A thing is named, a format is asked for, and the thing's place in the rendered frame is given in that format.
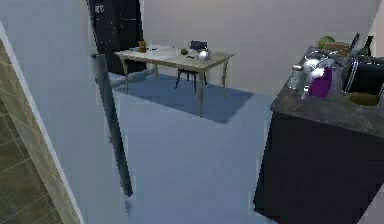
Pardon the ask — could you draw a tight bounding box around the blue floor rug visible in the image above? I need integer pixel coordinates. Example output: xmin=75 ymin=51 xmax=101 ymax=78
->
xmin=113 ymin=73 xmax=256 ymax=125

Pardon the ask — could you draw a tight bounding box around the pale wooden table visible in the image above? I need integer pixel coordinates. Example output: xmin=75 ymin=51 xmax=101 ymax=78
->
xmin=114 ymin=45 xmax=235 ymax=119

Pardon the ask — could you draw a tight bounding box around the silver kettle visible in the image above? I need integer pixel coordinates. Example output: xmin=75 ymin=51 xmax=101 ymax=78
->
xmin=196 ymin=48 xmax=212 ymax=62

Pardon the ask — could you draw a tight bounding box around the black chair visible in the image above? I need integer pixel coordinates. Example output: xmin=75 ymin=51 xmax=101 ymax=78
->
xmin=174 ymin=39 xmax=209 ymax=94

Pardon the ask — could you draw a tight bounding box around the clear salt shaker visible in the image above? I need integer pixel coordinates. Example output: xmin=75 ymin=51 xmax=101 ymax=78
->
xmin=287 ymin=64 xmax=305 ymax=91

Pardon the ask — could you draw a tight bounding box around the black fridge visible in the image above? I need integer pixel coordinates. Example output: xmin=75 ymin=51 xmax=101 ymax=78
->
xmin=87 ymin=0 xmax=148 ymax=76

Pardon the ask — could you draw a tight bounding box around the silver tap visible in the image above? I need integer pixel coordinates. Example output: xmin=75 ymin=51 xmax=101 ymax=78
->
xmin=299 ymin=49 xmax=344 ymax=81

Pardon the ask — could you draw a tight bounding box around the dark kitchen counter cabinet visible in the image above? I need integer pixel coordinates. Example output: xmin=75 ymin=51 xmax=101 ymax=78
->
xmin=252 ymin=45 xmax=384 ymax=224

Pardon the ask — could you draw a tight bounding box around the green apple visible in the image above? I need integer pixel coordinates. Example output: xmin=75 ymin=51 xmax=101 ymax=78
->
xmin=317 ymin=35 xmax=336 ymax=51

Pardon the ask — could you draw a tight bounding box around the brown bread loaf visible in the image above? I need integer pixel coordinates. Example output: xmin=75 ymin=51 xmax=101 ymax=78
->
xmin=323 ymin=41 xmax=351 ymax=58

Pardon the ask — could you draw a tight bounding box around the brown bowl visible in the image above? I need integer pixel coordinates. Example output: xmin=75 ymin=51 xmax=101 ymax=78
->
xmin=348 ymin=92 xmax=381 ymax=107

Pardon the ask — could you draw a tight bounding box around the dark green bottle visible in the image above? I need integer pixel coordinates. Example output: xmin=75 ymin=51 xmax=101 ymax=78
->
xmin=361 ymin=35 xmax=375 ymax=57

